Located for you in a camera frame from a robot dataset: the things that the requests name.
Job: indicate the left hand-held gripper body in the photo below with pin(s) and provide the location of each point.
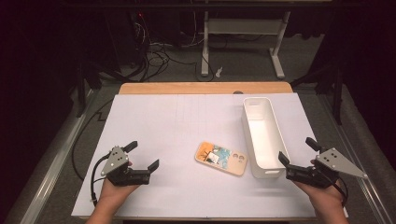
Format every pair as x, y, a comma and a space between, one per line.
115, 160

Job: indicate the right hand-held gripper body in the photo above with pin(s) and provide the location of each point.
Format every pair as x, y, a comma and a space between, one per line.
337, 163

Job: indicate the white plastic storage box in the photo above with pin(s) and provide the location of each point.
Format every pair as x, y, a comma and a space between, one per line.
264, 140

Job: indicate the person's left hand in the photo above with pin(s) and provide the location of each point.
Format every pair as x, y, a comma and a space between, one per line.
112, 193

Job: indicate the person's right hand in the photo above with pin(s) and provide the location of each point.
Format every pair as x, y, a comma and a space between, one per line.
325, 196

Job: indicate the white board mat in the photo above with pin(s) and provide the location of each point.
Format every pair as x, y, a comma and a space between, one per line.
162, 130

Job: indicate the black metal stand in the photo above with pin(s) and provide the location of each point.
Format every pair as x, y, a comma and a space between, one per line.
337, 93
81, 93

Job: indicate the dark round table grommet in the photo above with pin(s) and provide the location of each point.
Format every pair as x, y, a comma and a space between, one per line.
238, 92

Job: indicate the wooden table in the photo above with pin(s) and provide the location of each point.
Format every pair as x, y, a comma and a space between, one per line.
186, 88

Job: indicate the small white floor item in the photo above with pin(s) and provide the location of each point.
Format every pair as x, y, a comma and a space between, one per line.
219, 71

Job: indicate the aluminium floor rail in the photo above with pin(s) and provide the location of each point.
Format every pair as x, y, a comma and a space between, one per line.
351, 146
56, 161

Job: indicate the white metal desk frame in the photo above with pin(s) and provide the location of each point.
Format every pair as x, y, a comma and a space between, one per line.
246, 26

